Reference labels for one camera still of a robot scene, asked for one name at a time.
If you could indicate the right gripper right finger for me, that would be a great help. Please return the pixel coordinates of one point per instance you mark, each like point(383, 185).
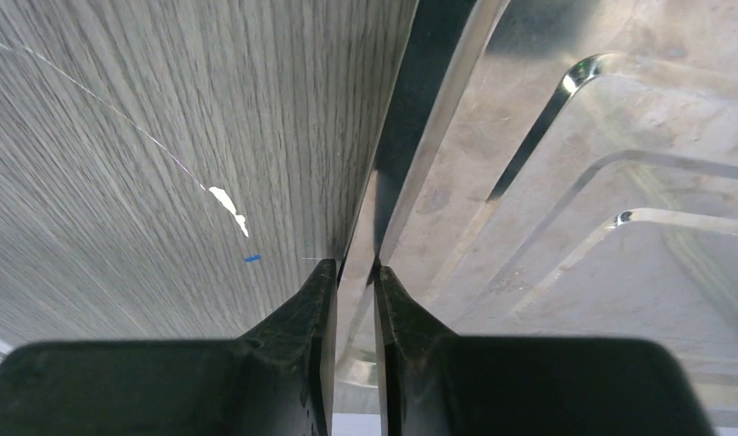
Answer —
point(433, 381)

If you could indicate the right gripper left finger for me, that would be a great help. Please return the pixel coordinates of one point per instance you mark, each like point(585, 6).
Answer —
point(275, 379)

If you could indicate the metal tray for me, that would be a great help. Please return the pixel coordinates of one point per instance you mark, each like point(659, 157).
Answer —
point(577, 176)

